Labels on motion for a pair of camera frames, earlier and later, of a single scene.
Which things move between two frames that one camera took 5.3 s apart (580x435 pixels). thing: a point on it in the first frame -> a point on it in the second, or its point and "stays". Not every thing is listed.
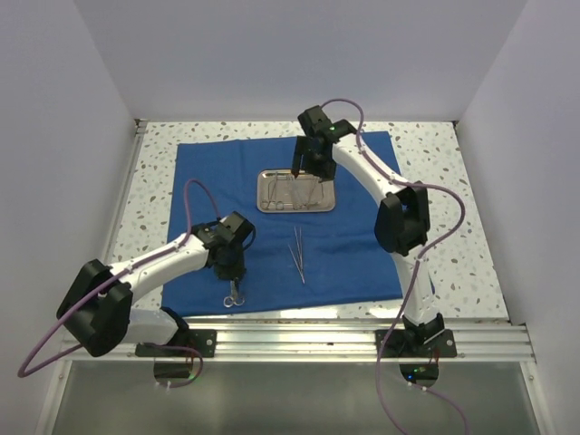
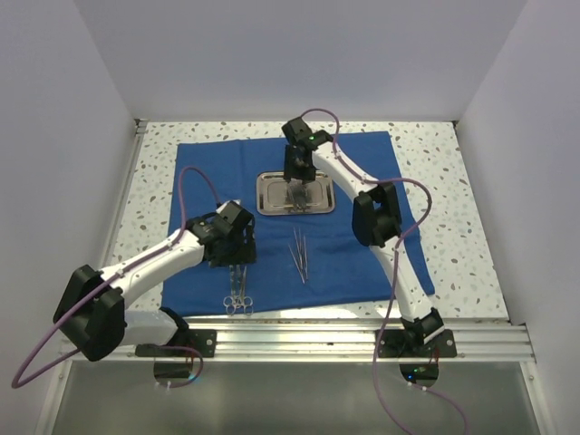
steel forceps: x=307 y=205 -> x=296 y=194
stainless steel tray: x=278 y=190 stays
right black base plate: x=396 y=344 stays
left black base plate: x=204 y=340 stays
